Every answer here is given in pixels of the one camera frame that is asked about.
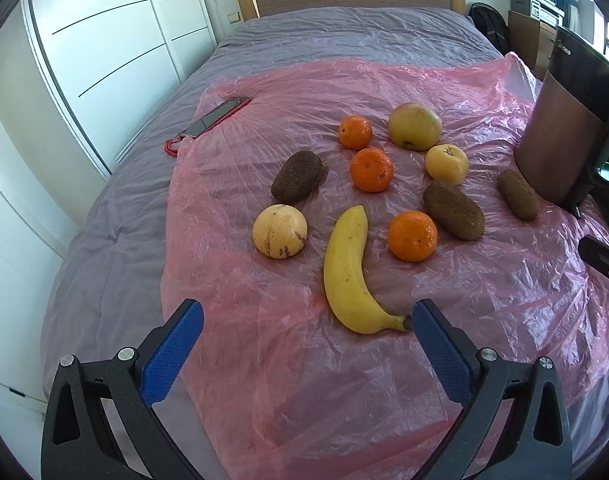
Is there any large green yellow apple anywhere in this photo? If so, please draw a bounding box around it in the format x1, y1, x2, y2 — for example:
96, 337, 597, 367
387, 103, 442, 152

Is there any pale yellow spotted apple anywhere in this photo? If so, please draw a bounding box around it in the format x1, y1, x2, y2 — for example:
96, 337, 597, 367
251, 204, 308, 259

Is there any wooden drawer cabinet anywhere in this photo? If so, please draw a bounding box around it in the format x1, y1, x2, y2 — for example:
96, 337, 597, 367
509, 11, 556, 80

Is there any grey bed cover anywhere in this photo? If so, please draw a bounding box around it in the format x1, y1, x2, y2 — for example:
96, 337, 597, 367
38, 5, 609, 480

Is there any small yellow apple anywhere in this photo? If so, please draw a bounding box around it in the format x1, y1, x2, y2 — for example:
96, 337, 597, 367
425, 144, 469, 185

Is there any orange mandarin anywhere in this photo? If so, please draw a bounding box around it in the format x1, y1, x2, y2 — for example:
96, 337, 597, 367
349, 148, 395, 193
338, 115, 373, 151
387, 210, 438, 262

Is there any brown kiwi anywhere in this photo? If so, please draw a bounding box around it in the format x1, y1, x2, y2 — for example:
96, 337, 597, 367
498, 169, 540, 221
271, 151, 324, 205
423, 180, 486, 240

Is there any black backpack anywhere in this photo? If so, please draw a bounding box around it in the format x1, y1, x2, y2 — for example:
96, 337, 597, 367
469, 2, 512, 55

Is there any white wardrobe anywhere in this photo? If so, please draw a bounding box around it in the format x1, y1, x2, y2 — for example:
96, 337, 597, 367
22, 0, 216, 177

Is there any pink plastic sheet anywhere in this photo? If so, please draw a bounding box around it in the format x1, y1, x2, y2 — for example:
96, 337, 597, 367
160, 52, 609, 480

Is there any black steel electric kettle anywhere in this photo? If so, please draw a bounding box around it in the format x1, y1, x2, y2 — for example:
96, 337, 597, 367
515, 27, 609, 226

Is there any white printer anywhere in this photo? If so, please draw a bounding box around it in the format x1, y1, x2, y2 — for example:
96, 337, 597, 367
510, 0, 565, 27

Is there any yellow banana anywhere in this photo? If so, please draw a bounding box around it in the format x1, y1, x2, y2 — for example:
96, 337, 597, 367
323, 205, 412, 335

